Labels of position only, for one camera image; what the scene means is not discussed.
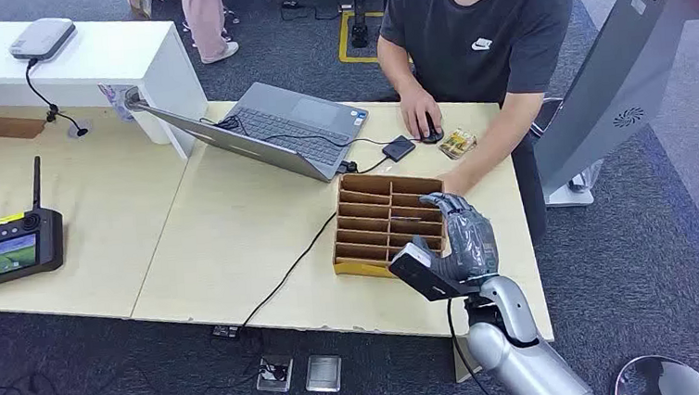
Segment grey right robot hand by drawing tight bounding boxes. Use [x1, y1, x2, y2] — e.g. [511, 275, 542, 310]
[409, 188, 502, 286]

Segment wooden divided card box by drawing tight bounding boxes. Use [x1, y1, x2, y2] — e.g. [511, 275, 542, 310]
[326, 166, 452, 284]

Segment yellow patterned card pack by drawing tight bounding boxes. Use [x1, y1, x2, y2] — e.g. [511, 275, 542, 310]
[436, 127, 479, 162]

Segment person's right hand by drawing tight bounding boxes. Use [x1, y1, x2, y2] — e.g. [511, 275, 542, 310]
[399, 86, 445, 143]

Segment person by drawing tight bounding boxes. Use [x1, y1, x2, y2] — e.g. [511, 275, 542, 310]
[373, 0, 592, 256]

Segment person's legs in background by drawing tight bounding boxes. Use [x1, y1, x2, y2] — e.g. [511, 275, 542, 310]
[123, 0, 242, 70]

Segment black computer mouse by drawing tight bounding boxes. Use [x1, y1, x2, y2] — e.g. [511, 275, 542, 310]
[420, 110, 446, 146]

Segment small black adapter box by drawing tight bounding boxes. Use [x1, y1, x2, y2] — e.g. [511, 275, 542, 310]
[379, 134, 418, 164]

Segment metal floor plate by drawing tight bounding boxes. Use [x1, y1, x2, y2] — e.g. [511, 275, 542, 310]
[303, 352, 345, 395]

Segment grey open laptop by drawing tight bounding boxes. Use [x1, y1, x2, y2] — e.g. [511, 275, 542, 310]
[124, 74, 375, 197]

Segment grey kiosk stand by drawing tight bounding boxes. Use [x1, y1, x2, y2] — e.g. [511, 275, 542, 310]
[523, 0, 699, 210]

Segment floor socket box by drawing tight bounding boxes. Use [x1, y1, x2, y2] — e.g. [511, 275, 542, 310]
[254, 353, 296, 395]

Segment round silver robot part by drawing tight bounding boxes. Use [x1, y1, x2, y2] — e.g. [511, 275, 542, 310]
[610, 351, 699, 395]

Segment white raised shelf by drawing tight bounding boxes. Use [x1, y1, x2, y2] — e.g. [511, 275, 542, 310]
[0, 3, 213, 174]

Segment black remote controller with screen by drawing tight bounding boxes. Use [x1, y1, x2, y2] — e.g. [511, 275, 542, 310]
[0, 155, 69, 291]

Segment grey flat device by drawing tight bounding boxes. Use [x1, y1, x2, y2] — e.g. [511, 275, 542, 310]
[6, 16, 80, 65]

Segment brown cardboard piece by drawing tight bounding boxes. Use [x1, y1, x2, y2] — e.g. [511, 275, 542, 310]
[0, 112, 49, 143]

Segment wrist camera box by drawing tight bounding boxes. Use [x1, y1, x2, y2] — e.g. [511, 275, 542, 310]
[387, 238, 482, 306]

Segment black power cable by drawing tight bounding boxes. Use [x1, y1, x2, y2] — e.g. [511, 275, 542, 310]
[230, 210, 347, 334]

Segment black stand post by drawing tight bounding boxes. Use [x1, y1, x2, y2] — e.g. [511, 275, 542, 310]
[348, 0, 374, 49]

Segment black floor cable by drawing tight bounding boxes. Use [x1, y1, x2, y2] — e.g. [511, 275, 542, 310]
[0, 350, 266, 395]

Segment black device cable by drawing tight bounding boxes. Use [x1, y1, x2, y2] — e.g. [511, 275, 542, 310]
[23, 55, 91, 142]

